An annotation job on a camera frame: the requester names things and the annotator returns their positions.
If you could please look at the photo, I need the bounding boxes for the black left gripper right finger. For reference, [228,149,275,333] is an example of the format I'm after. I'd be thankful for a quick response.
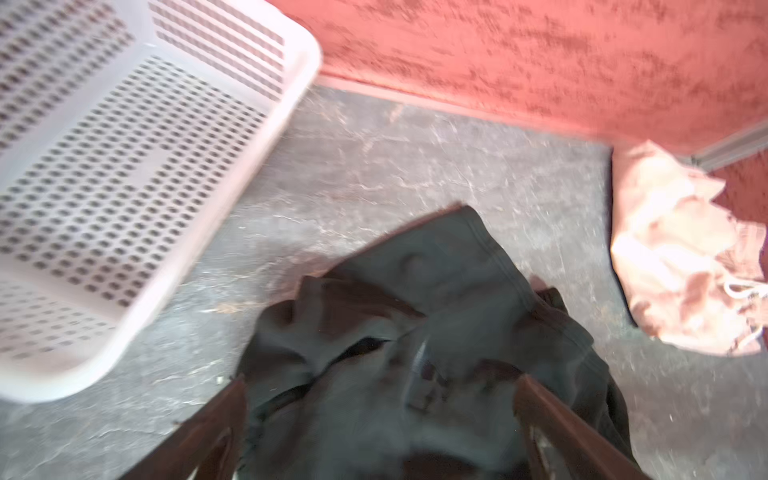
[514,375,648,480]

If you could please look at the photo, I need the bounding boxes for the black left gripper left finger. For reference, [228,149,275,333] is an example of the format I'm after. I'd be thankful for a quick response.
[121,377,247,480]

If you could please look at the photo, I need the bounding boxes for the black shorts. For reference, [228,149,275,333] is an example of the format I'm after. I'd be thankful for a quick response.
[237,206,632,479]

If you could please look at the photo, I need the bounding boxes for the pink shorts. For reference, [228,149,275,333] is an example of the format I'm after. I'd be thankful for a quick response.
[610,141,767,357]

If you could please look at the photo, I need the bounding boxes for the white plastic laundry basket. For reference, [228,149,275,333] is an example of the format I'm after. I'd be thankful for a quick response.
[1,0,322,404]

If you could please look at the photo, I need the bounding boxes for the right aluminium corner post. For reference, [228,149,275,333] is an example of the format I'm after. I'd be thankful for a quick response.
[691,121,768,171]

